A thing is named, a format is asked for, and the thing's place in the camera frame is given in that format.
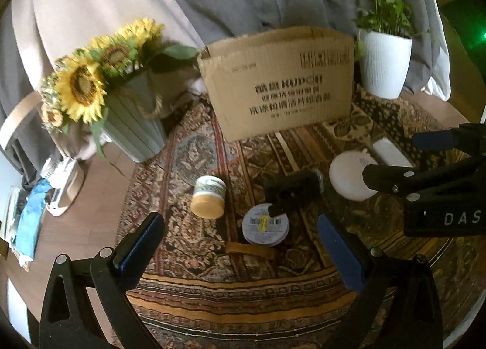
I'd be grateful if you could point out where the green leafy plant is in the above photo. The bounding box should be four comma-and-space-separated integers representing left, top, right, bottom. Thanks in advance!
353, 0, 430, 61

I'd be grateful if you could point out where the white rectangular box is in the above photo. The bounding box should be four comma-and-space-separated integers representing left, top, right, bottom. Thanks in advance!
370, 137, 414, 168

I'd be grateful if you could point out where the white round disc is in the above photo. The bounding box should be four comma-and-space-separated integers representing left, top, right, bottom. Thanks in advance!
329, 151, 380, 202

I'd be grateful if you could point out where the white jar with yellow lid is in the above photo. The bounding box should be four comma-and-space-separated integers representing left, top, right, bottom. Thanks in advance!
190, 176, 226, 219

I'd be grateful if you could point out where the sunflower bouquet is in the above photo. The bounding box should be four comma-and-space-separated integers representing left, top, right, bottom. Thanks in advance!
40, 18, 198, 160

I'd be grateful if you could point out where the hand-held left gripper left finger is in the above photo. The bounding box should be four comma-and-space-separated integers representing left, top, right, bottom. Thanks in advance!
39, 211, 166, 349

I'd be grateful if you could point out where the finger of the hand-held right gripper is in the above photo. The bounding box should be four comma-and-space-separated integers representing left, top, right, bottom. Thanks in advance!
413, 123, 486, 152
362, 157, 486, 195

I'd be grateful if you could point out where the wooden chair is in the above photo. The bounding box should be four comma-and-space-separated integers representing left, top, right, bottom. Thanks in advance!
0, 91, 86, 217

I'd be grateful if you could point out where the blue cloth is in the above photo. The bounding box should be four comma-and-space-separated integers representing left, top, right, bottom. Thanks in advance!
15, 180, 52, 260

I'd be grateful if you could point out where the round tin with label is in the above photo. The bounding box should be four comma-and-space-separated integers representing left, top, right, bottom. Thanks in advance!
242, 202, 291, 247

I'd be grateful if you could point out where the grey-green ribbed vase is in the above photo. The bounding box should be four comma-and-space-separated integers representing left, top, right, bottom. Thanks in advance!
101, 68, 168, 163

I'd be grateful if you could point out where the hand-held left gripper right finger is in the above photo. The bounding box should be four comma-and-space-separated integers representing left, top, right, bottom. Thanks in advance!
318, 214, 444, 349

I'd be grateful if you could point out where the brown cardboard box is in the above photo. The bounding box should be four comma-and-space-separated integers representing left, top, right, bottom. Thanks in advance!
197, 27, 355, 142

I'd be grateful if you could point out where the black clamp-shaped object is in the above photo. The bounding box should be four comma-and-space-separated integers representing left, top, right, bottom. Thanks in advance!
262, 170, 323, 218

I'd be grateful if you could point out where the white rack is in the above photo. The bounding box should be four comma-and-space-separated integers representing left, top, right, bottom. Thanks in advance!
42, 157, 78, 209

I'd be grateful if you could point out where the brown strap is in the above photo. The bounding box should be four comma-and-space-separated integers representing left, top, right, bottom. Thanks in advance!
226, 242, 278, 260

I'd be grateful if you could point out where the white ribbed plant pot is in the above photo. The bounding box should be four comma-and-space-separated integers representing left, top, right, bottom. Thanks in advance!
357, 28, 412, 99

